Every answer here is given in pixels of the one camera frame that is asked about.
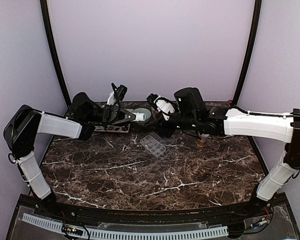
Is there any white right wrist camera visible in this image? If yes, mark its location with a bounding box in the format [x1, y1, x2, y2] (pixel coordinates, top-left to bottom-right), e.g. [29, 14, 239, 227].
[146, 93, 176, 121]

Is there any white slotted cable duct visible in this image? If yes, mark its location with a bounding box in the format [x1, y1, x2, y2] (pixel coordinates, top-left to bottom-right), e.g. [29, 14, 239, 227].
[21, 213, 229, 240]

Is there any black frame post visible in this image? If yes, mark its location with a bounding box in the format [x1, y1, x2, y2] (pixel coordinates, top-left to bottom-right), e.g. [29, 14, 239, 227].
[39, 0, 72, 107]
[232, 0, 262, 105]

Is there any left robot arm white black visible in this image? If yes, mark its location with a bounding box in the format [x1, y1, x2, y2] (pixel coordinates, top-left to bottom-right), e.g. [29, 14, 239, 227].
[3, 91, 146, 218]

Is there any right teal ceramic bowl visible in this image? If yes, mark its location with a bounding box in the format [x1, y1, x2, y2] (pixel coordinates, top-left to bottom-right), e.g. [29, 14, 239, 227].
[132, 108, 152, 125]

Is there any left black frame post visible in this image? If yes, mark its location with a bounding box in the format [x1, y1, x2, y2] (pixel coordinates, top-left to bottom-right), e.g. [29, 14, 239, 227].
[39, 0, 72, 107]

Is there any black front rail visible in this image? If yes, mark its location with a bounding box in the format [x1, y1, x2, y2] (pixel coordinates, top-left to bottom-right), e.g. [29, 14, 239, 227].
[14, 193, 291, 227]

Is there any right black frame post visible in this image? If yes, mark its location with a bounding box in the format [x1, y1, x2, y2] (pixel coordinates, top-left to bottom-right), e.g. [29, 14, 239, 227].
[232, 0, 262, 105]

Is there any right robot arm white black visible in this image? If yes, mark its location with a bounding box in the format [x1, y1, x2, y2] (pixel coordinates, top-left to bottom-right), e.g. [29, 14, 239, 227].
[151, 87, 300, 217]

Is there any square floral ceramic plate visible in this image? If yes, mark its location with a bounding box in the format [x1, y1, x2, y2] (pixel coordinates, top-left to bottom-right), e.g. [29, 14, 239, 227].
[94, 124, 131, 134]

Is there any clear plastic pill organizer box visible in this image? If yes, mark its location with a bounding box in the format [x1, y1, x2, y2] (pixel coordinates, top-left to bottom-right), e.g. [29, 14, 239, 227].
[140, 132, 177, 158]

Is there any large orange label pill bottle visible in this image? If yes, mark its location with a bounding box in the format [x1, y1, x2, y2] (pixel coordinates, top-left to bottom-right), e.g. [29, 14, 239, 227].
[196, 134, 210, 147]

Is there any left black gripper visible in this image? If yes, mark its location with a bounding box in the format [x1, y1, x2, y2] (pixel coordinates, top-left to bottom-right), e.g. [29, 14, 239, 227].
[85, 104, 139, 126]

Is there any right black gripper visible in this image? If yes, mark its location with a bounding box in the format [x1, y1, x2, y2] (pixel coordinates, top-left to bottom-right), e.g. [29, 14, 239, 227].
[146, 105, 198, 139]

